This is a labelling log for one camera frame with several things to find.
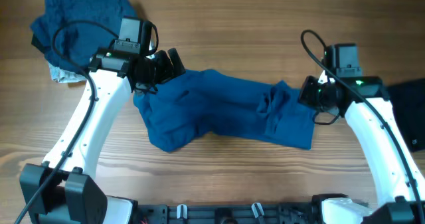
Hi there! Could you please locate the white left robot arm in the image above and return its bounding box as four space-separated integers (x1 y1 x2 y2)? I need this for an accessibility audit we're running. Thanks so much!
19 49 185 223

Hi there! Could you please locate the black garment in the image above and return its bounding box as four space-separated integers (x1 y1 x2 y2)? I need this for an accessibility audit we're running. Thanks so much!
388 78 425 152

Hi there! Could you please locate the blue polo shirt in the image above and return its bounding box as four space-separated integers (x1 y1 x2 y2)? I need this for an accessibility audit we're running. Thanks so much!
133 70 314 152

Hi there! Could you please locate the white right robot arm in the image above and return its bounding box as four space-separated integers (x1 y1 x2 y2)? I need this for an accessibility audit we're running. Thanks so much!
298 76 424 223

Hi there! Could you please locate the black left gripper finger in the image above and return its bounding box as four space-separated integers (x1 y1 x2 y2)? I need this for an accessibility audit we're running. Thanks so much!
155 50 173 82
167 48 186 76

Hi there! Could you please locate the grey white folded garment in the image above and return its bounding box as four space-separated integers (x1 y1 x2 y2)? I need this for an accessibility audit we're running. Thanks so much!
48 63 86 83

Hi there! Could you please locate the dark blue folded garment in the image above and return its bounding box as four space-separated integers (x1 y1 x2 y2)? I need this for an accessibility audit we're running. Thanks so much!
31 0 137 72

